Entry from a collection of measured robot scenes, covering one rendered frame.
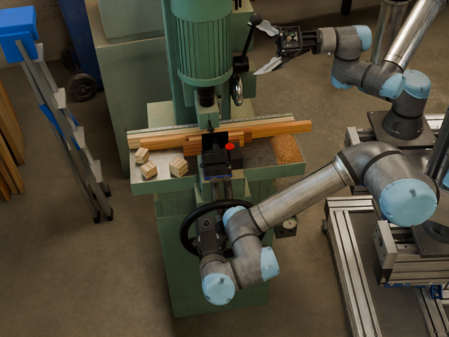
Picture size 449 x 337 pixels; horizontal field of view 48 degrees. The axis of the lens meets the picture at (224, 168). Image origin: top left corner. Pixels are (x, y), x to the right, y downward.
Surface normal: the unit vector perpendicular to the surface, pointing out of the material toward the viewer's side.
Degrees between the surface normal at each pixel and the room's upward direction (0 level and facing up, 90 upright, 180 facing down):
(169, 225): 90
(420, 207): 85
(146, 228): 0
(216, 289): 59
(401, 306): 0
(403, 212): 85
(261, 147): 0
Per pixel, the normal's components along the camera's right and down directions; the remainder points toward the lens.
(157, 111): -0.02, -0.71
